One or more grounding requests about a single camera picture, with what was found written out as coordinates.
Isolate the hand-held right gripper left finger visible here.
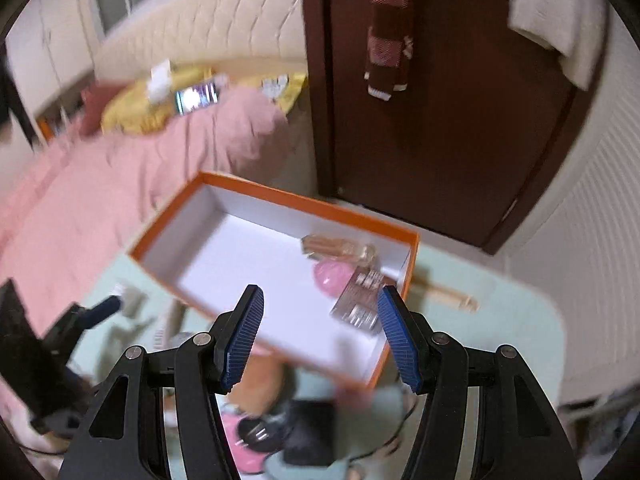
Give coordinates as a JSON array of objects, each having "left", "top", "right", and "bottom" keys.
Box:
[{"left": 60, "top": 284, "right": 265, "bottom": 480}]

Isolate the brown plush bun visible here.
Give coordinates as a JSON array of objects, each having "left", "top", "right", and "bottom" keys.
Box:
[{"left": 225, "top": 355, "right": 288, "bottom": 416}]

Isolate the white louvered door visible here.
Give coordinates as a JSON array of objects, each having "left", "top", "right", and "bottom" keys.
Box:
[{"left": 500, "top": 75, "right": 640, "bottom": 411}]

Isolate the dark red pillow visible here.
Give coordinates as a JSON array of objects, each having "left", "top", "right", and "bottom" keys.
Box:
[{"left": 80, "top": 84, "right": 123, "bottom": 136}]

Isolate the gold perfume bottle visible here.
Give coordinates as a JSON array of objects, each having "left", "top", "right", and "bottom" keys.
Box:
[{"left": 300, "top": 234, "right": 378, "bottom": 267}]

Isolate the pink blanket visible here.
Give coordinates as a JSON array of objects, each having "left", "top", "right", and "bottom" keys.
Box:
[{"left": 0, "top": 82, "right": 296, "bottom": 426}]

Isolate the clear ribbed bottle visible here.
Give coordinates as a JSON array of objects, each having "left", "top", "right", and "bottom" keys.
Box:
[{"left": 329, "top": 267, "right": 388, "bottom": 332}]

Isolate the pink round object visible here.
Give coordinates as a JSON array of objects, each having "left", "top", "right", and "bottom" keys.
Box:
[{"left": 312, "top": 259, "right": 356, "bottom": 298}]

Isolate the cream tufted headboard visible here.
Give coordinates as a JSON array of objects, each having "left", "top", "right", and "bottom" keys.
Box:
[{"left": 95, "top": 0, "right": 321, "bottom": 91}]

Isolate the black pouch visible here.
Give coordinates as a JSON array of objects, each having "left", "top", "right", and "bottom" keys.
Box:
[{"left": 282, "top": 400, "right": 343, "bottom": 467}]

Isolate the white knit sweater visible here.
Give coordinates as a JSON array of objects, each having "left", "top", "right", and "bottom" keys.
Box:
[{"left": 507, "top": 0, "right": 608, "bottom": 91}]

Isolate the maroon striped scarf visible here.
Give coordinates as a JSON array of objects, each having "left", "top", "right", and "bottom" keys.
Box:
[{"left": 364, "top": 0, "right": 416, "bottom": 103}]

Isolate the white cabinet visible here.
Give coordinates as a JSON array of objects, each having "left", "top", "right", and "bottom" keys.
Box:
[{"left": 7, "top": 0, "right": 108, "bottom": 121}]

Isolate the dark brown wooden door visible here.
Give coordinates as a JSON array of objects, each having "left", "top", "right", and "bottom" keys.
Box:
[{"left": 300, "top": 0, "right": 608, "bottom": 256}]

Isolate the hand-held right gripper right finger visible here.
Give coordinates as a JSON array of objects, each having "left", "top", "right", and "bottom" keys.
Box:
[{"left": 377, "top": 285, "right": 583, "bottom": 480}]

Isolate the beige wooden stick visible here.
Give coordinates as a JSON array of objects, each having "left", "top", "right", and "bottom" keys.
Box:
[{"left": 425, "top": 282, "right": 481, "bottom": 313}]

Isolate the smartphone with lit screen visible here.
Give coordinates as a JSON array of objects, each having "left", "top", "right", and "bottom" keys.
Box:
[{"left": 175, "top": 82, "right": 221, "bottom": 116}]

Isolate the orange cardboard box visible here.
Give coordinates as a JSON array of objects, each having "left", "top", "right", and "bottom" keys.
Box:
[{"left": 125, "top": 171, "right": 421, "bottom": 392}]

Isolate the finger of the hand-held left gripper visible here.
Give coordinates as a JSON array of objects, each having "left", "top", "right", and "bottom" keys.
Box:
[{"left": 75, "top": 294, "right": 123, "bottom": 333}]

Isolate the mint green desktop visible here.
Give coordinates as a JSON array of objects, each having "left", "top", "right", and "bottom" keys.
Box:
[{"left": 65, "top": 245, "right": 566, "bottom": 480}]

